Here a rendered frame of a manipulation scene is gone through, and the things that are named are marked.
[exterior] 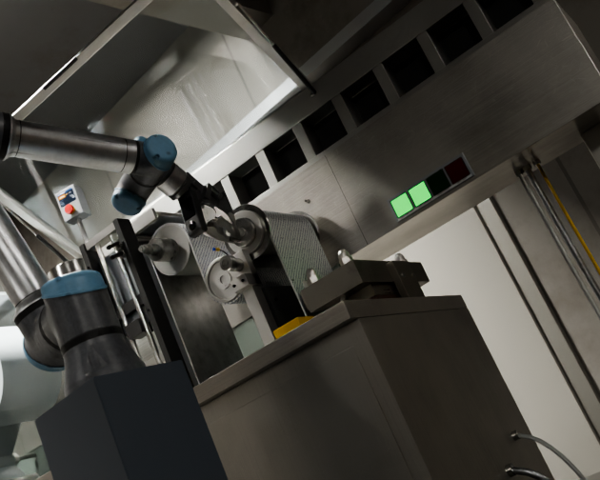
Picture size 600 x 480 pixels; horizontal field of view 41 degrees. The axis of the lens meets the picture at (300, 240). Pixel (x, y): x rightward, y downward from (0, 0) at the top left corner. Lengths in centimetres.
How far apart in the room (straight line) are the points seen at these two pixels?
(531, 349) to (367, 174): 132
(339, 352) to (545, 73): 93
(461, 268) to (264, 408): 184
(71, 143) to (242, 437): 72
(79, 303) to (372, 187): 104
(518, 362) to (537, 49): 156
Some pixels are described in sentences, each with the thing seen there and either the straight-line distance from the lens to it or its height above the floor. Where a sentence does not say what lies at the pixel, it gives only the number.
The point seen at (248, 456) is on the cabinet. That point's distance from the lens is 179.
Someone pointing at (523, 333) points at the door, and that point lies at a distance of 335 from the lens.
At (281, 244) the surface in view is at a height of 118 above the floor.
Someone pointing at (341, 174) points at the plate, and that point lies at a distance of 232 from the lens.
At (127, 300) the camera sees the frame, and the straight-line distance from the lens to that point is 221.
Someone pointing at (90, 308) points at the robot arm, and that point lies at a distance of 151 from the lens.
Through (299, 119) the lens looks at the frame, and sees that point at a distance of 243.
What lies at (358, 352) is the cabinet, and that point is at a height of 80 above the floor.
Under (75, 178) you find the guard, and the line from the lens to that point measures 279.
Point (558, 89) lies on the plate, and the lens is 213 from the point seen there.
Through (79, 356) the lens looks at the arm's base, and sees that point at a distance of 149.
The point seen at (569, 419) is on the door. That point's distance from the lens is 334.
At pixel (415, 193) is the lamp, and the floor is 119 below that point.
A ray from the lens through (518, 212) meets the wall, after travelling 338.
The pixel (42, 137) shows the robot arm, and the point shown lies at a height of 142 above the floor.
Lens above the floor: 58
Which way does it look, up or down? 17 degrees up
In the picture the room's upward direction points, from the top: 24 degrees counter-clockwise
